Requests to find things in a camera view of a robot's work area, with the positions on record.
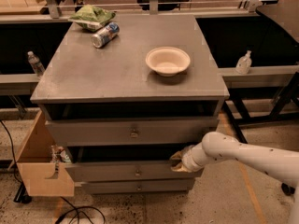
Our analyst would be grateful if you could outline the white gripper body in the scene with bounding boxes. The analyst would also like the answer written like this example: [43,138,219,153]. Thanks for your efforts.
[181,146,201,173]

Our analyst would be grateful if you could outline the grey drawer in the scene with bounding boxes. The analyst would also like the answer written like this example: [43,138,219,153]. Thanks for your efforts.
[46,117,218,147]
[81,178,195,194]
[64,144,205,183]

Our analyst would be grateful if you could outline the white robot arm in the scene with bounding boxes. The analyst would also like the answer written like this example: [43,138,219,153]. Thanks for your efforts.
[171,132,299,224]

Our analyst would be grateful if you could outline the grey bottom drawer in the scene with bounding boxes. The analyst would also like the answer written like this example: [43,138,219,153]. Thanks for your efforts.
[81,178,195,194]

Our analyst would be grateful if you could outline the grey top drawer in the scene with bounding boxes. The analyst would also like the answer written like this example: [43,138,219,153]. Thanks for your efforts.
[46,117,218,147]

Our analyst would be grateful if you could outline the grey drawer cabinet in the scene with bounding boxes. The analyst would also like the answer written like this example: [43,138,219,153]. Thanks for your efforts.
[30,13,231,195]

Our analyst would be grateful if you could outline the white paper bowl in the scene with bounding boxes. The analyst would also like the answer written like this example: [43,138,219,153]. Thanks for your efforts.
[145,47,191,77]

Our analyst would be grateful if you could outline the black caster wheel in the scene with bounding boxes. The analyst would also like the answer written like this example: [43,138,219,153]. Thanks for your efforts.
[281,183,295,196]

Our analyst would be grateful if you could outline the hand sanitizer pump bottle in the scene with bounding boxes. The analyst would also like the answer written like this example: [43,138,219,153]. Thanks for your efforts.
[235,50,251,75]

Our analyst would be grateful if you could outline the snack packets in box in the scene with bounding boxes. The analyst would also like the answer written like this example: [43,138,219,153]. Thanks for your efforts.
[51,145,71,163]

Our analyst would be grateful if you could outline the blue white soda can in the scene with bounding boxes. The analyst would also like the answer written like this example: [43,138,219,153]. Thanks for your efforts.
[92,22,120,49]

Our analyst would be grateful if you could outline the wooden side box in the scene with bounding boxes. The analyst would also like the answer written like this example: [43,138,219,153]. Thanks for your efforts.
[16,111,75,197]

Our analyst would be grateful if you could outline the green chip bag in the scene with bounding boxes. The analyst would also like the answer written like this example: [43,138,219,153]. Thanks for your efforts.
[68,5,116,32]

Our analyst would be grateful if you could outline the clear water bottle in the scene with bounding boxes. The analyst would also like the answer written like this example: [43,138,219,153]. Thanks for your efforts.
[27,51,45,77]

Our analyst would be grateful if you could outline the black table leg frame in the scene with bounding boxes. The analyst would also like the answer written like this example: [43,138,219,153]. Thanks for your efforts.
[221,72,299,145]

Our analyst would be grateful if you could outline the grey metal side rail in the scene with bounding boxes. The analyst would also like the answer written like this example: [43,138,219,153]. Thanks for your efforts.
[219,65,299,89]

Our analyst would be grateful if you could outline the black floor cable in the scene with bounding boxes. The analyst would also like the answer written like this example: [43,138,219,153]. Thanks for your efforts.
[0,119,107,224]

